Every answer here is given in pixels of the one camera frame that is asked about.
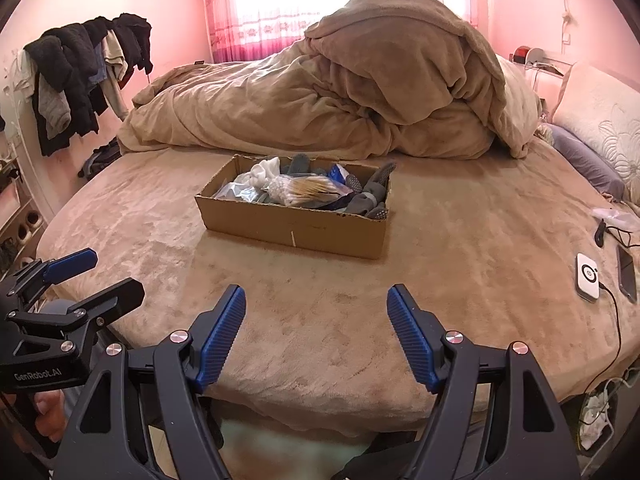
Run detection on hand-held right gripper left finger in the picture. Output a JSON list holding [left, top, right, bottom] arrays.
[[52, 284, 247, 480]]

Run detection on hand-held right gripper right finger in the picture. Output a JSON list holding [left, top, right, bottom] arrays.
[[386, 284, 583, 480]]

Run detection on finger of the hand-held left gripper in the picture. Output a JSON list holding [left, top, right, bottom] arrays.
[[6, 277, 146, 356], [2, 247, 98, 311]]

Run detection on brown cardboard box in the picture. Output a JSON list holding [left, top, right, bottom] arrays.
[[194, 154, 398, 261]]

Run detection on dark grey grip sock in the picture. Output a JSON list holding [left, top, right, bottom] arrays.
[[310, 160, 398, 221]]

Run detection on clear plastic bag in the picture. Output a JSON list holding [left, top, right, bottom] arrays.
[[210, 172, 268, 205]]

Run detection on bag of cotton swabs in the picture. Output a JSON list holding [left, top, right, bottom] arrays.
[[265, 174, 353, 207]]

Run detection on white sock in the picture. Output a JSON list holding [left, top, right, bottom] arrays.
[[245, 156, 283, 186]]

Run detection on grey-blue sock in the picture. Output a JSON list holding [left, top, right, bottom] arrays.
[[280, 154, 316, 176]]

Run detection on person's left hand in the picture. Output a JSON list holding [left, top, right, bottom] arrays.
[[30, 389, 68, 443]]

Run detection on shoe rack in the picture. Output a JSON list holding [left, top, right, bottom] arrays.
[[0, 160, 51, 271]]

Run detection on bed with beige sheet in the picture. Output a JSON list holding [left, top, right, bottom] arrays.
[[35, 60, 640, 436]]

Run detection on dark backpack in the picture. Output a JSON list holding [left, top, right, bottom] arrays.
[[77, 142, 121, 181]]

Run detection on white square charger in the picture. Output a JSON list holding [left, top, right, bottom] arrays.
[[575, 252, 602, 303]]

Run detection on pile of hanging clothes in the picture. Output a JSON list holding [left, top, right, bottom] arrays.
[[22, 12, 153, 157]]

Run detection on black smartphone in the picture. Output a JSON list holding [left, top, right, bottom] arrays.
[[616, 245, 638, 304]]

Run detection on clear plastic wrapper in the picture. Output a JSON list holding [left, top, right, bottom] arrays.
[[591, 206, 636, 226]]

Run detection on purple pillow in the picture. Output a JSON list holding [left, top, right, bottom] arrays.
[[545, 122, 626, 198]]

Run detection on beige fleece blanket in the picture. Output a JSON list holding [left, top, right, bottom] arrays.
[[117, 0, 543, 161]]

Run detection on pink patterned curtain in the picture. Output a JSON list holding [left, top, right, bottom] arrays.
[[201, 0, 496, 63]]

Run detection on white floral pillow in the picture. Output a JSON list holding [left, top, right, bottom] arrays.
[[552, 62, 640, 206]]

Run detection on white power strip with cables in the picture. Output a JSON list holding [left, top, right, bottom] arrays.
[[577, 375, 631, 453]]

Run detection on black charger cable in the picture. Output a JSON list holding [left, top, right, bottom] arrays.
[[582, 282, 623, 396]]

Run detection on black earphone cable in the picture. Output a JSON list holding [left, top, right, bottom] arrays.
[[594, 220, 640, 248]]

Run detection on white wall shelf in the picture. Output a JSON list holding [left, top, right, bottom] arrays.
[[510, 47, 576, 78]]

